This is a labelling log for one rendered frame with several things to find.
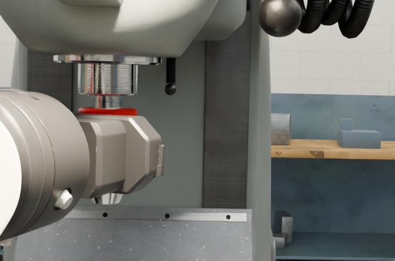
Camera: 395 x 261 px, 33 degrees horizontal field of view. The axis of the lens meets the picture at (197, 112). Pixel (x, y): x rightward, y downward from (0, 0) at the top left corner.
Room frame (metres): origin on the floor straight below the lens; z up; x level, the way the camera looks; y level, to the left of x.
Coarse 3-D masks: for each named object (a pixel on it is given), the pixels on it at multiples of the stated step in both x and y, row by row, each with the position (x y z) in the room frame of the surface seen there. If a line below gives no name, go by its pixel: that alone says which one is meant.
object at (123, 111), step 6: (84, 108) 0.52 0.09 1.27; (90, 108) 0.52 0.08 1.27; (96, 108) 0.52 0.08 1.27; (120, 108) 0.53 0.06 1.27; (126, 108) 0.53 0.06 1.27; (132, 108) 0.53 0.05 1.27; (102, 114) 0.51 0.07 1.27; (108, 114) 0.51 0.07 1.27; (114, 114) 0.51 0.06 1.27; (120, 114) 0.51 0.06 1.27; (126, 114) 0.52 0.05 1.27; (132, 114) 0.52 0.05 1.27
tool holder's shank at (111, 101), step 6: (96, 96) 0.52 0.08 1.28; (102, 96) 0.52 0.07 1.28; (108, 96) 0.52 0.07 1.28; (114, 96) 0.52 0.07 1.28; (120, 96) 0.53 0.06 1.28; (96, 102) 0.52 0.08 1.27; (102, 102) 0.52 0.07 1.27; (108, 102) 0.52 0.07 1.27; (114, 102) 0.52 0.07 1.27; (120, 102) 0.53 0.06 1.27; (102, 108) 0.52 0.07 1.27; (108, 108) 0.52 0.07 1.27; (114, 108) 0.52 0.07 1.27
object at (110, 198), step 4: (100, 196) 0.52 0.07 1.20; (104, 196) 0.52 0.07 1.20; (108, 196) 0.52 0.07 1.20; (112, 196) 0.52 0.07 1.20; (116, 196) 0.52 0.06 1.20; (120, 196) 0.53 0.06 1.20; (92, 200) 0.53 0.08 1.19; (96, 200) 0.52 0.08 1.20; (100, 200) 0.52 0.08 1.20; (104, 200) 0.52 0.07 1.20; (108, 200) 0.52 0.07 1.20; (112, 200) 0.52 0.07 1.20; (116, 200) 0.52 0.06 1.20; (104, 204) 0.52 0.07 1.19; (108, 204) 0.52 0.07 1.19
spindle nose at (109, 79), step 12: (84, 72) 0.51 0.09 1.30; (96, 72) 0.51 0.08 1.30; (108, 72) 0.51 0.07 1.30; (120, 72) 0.51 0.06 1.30; (132, 72) 0.52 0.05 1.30; (84, 84) 0.51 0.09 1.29; (96, 84) 0.51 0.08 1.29; (108, 84) 0.51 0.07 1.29; (120, 84) 0.51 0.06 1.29; (132, 84) 0.52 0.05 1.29
